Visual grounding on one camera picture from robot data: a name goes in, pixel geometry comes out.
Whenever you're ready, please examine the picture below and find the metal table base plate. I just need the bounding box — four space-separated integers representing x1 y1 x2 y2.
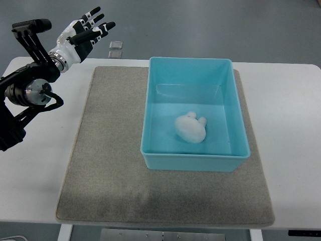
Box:
100 228 226 241

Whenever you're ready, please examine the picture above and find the lower floor socket plate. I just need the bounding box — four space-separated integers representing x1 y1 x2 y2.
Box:
108 51 122 59

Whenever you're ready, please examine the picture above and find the black table control panel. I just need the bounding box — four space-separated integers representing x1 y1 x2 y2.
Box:
288 230 321 237

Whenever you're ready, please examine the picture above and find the upper floor socket plate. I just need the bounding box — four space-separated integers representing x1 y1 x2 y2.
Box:
109 41 123 49

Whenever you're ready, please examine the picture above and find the blue plastic box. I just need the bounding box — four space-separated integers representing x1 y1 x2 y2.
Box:
140 57 251 172

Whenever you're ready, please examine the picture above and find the grey felt mat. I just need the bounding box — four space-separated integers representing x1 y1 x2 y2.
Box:
56 66 275 227

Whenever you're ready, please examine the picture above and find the white cable on floor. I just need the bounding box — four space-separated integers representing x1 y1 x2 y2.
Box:
0 234 27 241

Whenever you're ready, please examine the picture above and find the floor socket plate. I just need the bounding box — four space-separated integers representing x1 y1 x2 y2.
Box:
108 51 122 59
109 41 123 49

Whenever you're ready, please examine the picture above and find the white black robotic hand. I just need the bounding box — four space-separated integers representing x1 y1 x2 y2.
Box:
49 7 115 73

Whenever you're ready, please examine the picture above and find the white bunny toy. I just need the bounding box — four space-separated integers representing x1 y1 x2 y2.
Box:
175 111 207 144

